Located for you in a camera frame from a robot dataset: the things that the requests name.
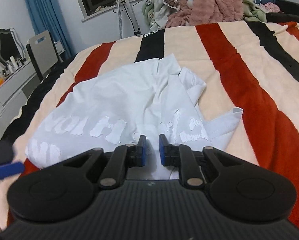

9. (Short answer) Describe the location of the grey ribbed hose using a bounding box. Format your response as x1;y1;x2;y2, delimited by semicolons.
117;0;123;40

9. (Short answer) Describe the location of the small pink cloth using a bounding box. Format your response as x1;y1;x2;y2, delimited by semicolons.
263;2;281;13

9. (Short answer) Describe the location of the white vanity desk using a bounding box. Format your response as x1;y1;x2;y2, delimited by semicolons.
0;59;51;137

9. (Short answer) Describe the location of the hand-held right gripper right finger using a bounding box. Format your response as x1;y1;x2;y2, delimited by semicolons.
158;134;243;188

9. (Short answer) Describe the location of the black and white chair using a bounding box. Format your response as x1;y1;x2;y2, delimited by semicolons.
26;30;65;82

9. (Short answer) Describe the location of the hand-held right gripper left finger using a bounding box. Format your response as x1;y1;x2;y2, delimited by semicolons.
62;134;147;190

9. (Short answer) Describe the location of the red black striped blanket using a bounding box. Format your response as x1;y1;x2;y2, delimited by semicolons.
0;21;299;240

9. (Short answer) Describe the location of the black sofa chair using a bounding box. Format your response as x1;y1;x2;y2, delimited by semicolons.
266;0;299;29

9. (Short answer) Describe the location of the pale green patterned blanket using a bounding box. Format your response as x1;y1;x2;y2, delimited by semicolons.
142;0;160;32

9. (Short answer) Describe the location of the wavy vanity mirror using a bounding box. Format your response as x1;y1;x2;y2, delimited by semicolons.
0;28;25;68

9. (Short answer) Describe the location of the pale green cloth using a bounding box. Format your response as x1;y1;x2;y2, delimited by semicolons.
242;0;268;23

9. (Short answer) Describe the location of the group of cosmetic bottles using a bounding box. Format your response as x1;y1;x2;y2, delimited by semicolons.
0;55;27;77

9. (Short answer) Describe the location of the white printed t-shirt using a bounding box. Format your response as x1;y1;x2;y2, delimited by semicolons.
25;53;244;180

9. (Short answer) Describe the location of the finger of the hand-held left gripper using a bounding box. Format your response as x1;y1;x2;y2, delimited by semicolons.
0;162;25;180

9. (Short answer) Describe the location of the white tripod stand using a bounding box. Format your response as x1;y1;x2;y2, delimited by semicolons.
106;0;142;37

